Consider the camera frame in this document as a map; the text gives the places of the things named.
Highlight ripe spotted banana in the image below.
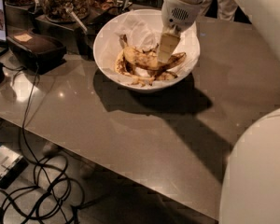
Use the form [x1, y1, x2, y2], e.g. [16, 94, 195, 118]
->
[119, 35, 187, 71]

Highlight white scoop handle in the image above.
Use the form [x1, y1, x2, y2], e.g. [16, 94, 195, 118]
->
[65, 7, 88, 35]

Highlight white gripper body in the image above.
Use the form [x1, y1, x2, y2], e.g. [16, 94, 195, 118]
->
[161, 0, 202, 34]

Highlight black tray with snacks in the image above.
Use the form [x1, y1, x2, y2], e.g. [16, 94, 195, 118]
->
[87, 0, 132, 25]

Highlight person legs in beige trousers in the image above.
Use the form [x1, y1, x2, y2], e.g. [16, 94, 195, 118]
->
[200, 0, 238, 21]

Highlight white bowl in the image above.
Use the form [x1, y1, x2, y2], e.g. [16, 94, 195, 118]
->
[92, 8, 201, 94]

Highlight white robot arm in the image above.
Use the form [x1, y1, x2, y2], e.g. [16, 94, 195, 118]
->
[158, 0, 280, 224]

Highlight black cables on floor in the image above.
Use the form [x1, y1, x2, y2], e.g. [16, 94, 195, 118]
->
[0, 63, 122, 224]

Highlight grey box on floor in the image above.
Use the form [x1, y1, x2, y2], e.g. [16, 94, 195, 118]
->
[0, 146, 28, 189]

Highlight banana peel in bowl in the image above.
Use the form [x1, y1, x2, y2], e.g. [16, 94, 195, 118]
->
[114, 51, 177, 87]

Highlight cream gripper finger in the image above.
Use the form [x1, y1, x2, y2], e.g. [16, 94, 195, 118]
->
[158, 26, 180, 63]

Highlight white paper napkin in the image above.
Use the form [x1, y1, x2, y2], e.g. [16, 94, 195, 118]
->
[100, 10, 199, 79]

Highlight glass jar of nuts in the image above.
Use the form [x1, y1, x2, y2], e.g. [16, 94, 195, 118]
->
[38, 0, 90, 23]

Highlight black pouch case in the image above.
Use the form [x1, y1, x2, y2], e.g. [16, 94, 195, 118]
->
[7, 29, 67, 75]

